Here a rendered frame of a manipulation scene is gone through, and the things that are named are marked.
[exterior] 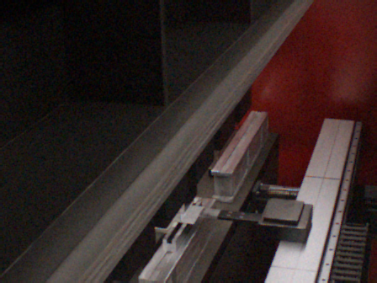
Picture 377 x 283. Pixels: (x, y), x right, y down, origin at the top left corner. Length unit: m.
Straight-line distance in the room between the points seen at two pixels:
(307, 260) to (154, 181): 0.83
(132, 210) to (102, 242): 0.06
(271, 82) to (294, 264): 1.03
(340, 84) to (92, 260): 1.83
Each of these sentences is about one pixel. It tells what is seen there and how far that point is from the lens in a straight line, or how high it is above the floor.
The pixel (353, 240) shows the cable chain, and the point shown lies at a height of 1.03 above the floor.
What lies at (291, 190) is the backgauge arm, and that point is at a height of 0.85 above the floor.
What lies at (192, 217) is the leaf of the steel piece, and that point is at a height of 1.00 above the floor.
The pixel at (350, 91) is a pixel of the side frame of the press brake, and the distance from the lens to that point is 2.28.
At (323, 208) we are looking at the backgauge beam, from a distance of 1.64.
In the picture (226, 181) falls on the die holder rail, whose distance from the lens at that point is 1.88.
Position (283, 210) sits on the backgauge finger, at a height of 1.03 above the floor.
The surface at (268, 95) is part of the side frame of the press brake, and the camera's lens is 2.33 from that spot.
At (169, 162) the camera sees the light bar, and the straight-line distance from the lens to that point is 0.68.
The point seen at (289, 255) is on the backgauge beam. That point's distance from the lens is 1.45.
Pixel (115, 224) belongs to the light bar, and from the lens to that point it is 0.57.
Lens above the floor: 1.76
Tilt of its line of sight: 22 degrees down
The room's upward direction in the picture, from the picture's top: 2 degrees counter-clockwise
